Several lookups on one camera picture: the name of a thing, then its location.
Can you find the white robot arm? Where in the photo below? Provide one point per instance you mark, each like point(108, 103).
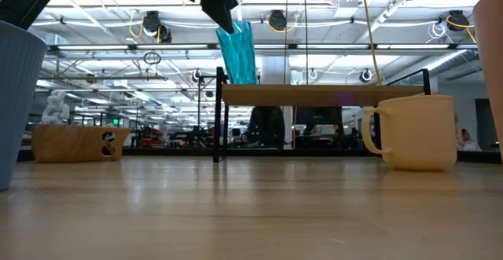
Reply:
point(55, 108)

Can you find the grey-blue ribbed cup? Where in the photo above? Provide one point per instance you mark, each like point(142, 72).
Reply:
point(19, 103)

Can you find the wooden shelf with black frame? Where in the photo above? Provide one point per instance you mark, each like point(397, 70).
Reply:
point(314, 96)

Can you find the person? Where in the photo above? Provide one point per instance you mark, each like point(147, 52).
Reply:
point(266, 128)
point(467, 142)

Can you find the blue faceted plastic tumbler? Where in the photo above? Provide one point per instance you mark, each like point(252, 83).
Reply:
point(239, 56)

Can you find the black monitor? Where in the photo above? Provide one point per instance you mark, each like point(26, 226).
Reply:
point(318, 116)

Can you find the tall peach plastic cup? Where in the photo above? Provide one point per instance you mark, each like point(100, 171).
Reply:
point(493, 56)

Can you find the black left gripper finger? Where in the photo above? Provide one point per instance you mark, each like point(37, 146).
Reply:
point(222, 14)

